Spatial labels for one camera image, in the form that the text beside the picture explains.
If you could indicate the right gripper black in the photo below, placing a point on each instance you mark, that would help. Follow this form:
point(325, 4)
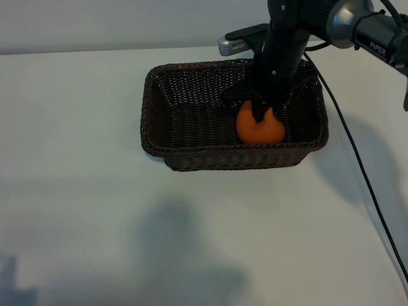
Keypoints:
point(277, 79)

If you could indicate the orange with bumpy neck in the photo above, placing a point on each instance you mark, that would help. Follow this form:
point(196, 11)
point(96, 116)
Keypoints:
point(255, 134)

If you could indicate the dark brown woven basket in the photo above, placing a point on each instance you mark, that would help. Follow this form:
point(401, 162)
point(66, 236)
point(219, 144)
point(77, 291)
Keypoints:
point(191, 127)

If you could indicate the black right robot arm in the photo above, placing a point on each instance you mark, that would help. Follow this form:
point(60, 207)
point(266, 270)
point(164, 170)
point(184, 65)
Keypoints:
point(376, 35)

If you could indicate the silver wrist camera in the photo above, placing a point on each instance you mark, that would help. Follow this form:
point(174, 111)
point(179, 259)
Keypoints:
point(228, 46)

